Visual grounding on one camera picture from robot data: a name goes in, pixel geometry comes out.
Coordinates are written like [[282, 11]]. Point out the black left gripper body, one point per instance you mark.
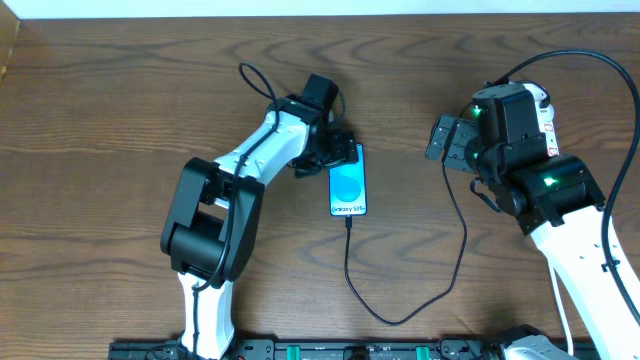
[[337, 148]]

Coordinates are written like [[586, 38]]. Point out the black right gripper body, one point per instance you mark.
[[454, 145]]

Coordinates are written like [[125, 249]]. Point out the blue Galaxy smartphone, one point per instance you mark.
[[347, 188]]

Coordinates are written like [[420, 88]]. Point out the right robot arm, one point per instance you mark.
[[510, 146]]

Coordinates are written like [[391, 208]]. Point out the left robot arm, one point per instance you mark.
[[211, 228]]

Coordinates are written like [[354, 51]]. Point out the white charger plug adapter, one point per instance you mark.
[[540, 94]]

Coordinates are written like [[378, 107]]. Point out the white power strip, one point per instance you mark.
[[545, 118]]

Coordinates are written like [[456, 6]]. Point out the brown cardboard panel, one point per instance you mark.
[[9, 29]]

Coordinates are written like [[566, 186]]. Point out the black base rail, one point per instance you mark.
[[265, 349]]

